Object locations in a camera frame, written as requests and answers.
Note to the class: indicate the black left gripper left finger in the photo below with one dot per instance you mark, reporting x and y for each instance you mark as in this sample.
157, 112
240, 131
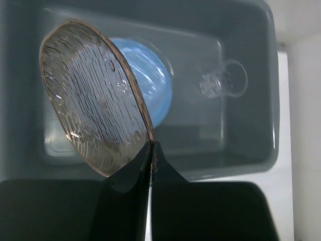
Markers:
112, 209

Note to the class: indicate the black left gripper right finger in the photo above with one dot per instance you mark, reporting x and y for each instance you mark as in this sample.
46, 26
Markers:
183, 210

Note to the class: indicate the amber glass square plate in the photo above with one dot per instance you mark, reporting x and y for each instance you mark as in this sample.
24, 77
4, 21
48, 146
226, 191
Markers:
95, 96

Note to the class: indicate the clear glass cup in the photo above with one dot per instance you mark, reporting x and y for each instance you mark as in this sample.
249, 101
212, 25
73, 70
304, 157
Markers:
229, 79

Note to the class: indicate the blue plastic plate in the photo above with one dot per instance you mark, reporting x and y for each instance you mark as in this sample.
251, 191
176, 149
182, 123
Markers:
153, 73

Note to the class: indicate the grey plastic bin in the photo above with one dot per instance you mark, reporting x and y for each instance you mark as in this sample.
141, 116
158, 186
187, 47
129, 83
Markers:
201, 137

